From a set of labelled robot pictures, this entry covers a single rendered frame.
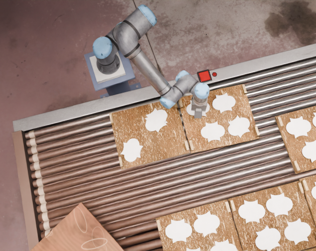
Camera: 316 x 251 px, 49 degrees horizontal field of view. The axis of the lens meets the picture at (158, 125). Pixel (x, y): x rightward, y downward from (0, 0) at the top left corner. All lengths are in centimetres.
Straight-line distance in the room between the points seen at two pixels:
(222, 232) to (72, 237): 80
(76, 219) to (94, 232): 12
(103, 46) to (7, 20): 188
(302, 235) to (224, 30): 205
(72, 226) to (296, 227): 120
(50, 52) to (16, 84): 43
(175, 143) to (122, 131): 32
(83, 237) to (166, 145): 67
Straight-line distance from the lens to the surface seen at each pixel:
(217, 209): 200
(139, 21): 171
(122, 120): 209
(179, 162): 203
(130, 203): 201
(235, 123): 208
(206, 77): 218
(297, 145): 215
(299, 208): 210
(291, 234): 208
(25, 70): 349
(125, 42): 169
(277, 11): 364
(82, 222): 194
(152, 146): 203
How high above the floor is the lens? 292
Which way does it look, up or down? 74 degrees down
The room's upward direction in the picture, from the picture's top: 8 degrees counter-clockwise
